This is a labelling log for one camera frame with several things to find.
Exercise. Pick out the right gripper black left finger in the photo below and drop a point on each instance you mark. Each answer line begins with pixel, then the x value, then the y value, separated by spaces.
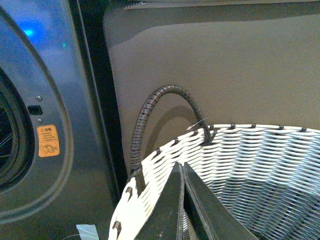
pixel 166 219

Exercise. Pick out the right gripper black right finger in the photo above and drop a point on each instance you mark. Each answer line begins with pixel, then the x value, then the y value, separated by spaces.
pixel 208 216

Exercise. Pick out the grey front-load washing machine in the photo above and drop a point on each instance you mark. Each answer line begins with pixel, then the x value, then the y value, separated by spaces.
pixel 47 78

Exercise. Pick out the white woven laundry basket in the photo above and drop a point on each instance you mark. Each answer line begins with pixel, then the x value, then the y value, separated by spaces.
pixel 267 176

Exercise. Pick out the white tape piece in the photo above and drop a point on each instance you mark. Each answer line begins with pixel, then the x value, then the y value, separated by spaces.
pixel 87 232

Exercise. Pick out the orange warning sticker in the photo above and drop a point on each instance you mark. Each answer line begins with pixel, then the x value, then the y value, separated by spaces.
pixel 48 141

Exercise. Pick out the dark wrapped basket handle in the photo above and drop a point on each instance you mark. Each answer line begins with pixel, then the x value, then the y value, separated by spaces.
pixel 135 164

